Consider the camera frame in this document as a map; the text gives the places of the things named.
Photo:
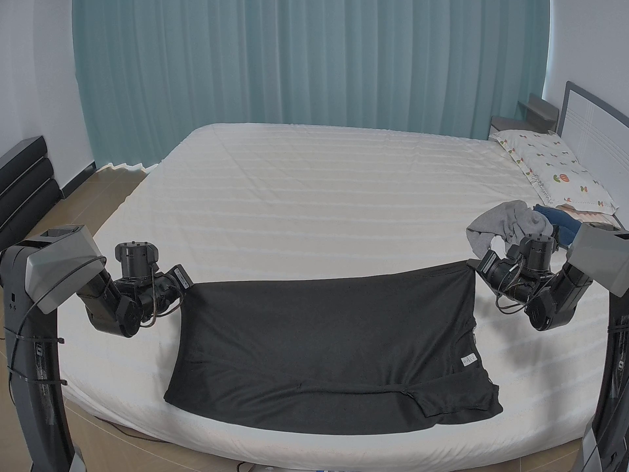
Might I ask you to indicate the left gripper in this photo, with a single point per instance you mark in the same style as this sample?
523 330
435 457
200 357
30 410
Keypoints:
179 281

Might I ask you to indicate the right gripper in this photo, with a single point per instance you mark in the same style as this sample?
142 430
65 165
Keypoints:
491 268

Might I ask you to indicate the black T-shirt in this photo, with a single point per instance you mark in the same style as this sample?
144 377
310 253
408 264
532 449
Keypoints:
324 352

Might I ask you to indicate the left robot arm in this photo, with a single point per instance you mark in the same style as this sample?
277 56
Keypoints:
54 268

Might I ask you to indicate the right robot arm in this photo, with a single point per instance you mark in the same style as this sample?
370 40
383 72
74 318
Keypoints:
599 253

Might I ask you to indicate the pile of clothes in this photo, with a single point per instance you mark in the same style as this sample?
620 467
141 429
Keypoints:
496 220

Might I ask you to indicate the bed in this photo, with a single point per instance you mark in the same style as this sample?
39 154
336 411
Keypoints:
319 190

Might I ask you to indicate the pale pink striped cloth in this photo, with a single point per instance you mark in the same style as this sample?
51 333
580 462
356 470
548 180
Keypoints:
597 217

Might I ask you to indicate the white printed pillow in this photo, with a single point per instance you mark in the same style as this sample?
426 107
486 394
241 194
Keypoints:
555 165

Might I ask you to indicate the grey bedside table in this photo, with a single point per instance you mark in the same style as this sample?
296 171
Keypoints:
538 111

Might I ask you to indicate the blue-green curtain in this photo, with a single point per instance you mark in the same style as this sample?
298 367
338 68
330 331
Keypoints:
295 42

